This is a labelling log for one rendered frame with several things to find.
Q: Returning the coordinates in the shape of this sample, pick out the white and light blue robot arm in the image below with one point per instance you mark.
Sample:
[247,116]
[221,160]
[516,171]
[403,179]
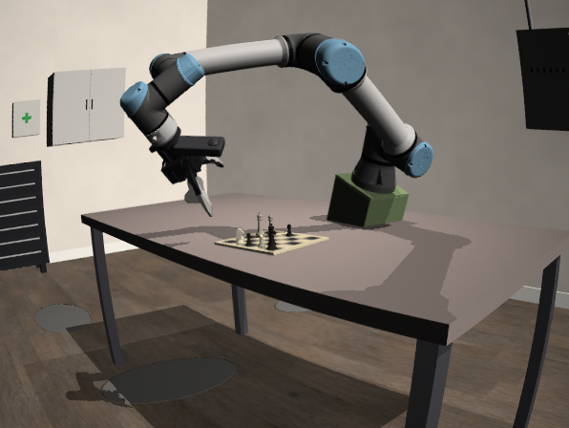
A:
[333,60]

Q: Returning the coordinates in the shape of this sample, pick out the chessboard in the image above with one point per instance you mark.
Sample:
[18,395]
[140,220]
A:
[283,243]

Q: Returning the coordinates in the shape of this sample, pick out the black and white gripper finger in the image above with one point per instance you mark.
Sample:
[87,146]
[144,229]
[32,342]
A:
[213,160]
[194,181]

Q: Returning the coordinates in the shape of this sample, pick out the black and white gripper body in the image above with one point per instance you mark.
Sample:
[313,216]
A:
[174,169]

